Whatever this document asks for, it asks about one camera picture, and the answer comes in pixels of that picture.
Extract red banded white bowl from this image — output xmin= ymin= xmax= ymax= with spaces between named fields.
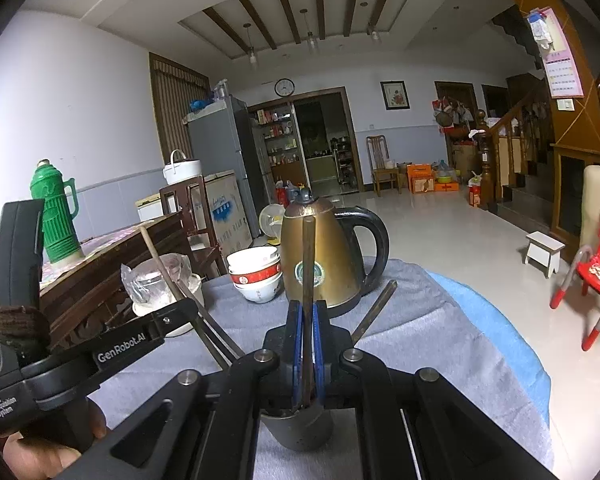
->
xmin=228 ymin=266 xmax=284 ymax=287

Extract blue table cloth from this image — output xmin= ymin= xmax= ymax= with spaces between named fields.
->
xmin=424 ymin=270 xmax=554 ymax=469

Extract person's left hand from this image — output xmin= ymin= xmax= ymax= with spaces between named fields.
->
xmin=2 ymin=400 xmax=109 ymax=480

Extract brown striped door curtain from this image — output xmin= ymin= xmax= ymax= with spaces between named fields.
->
xmin=148 ymin=52 xmax=212 ymax=172

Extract dark wooden chair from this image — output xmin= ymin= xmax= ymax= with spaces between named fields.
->
xmin=158 ymin=176 xmax=222 ymax=282

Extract pantry shelf with bottles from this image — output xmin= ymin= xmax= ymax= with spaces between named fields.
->
xmin=247 ymin=105 xmax=302 ymax=197

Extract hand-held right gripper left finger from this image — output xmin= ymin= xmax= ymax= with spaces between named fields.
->
xmin=62 ymin=300 xmax=305 ymax=480

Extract framed wall picture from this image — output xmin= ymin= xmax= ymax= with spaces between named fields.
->
xmin=380 ymin=81 xmax=411 ymax=111

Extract red child chair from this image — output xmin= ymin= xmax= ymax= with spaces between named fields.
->
xmin=550 ymin=245 xmax=600 ymax=352

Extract green thermos flask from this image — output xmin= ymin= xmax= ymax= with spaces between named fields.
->
xmin=29 ymin=159 xmax=84 ymax=265

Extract wooden staircase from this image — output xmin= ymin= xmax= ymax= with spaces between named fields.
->
xmin=475 ymin=75 xmax=600 ymax=232

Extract stacked red white bowls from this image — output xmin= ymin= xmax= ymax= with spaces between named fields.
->
xmin=226 ymin=246 xmax=282 ymax=275

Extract grey refrigerator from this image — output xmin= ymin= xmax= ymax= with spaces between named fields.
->
xmin=182 ymin=96 xmax=274 ymax=242

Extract dark carved wooden table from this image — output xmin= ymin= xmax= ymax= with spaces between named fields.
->
xmin=0 ymin=210 xmax=222 ymax=377

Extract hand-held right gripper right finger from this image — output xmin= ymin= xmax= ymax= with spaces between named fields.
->
xmin=311 ymin=300 xmax=561 ymax=480

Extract orange cardboard box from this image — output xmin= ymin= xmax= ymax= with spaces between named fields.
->
xmin=407 ymin=162 xmax=436 ymax=195

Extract white chest freezer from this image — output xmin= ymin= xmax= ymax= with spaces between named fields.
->
xmin=136 ymin=172 xmax=254 ymax=252

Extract brass kettle with black handle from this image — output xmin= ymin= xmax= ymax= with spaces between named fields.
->
xmin=280 ymin=187 xmax=391 ymax=319

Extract pink wall calendar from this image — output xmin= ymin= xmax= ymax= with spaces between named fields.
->
xmin=527 ymin=6 xmax=586 ymax=99

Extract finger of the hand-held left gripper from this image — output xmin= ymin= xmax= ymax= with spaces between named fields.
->
xmin=144 ymin=299 xmax=202 ymax=341

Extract dark wooden chopstick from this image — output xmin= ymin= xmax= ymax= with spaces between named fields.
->
xmin=176 ymin=281 xmax=244 ymax=360
xmin=301 ymin=216 xmax=316 ymax=407
xmin=351 ymin=281 xmax=399 ymax=347

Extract brown wooden chair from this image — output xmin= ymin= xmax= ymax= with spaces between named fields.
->
xmin=365 ymin=135 xmax=402 ymax=197

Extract grey table cloth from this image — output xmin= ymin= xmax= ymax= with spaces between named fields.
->
xmin=87 ymin=257 xmax=482 ymax=480

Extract brown knit band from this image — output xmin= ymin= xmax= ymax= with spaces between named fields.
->
xmin=0 ymin=305 xmax=51 ymax=359

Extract white round container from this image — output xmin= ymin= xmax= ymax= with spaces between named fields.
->
xmin=132 ymin=273 xmax=207 ymax=337

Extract metal kitchen rack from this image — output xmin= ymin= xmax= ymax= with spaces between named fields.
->
xmin=331 ymin=136 xmax=355 ymax=189

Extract grey chopstick holder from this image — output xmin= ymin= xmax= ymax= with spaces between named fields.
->
xmin=259 ymin=404 xmax=337 ymax=454

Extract small white stool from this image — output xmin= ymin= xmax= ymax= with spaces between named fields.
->
xmin=524 ymin=231 xmax=566 ymax=279

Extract light bamboo chopstick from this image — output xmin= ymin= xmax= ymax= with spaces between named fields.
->
xmin=139 ymin=226 xmax=232 ymax=369

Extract white pot with handle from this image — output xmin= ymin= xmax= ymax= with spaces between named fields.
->
xmin=162 ymin=149 xmax=204 ymax=186

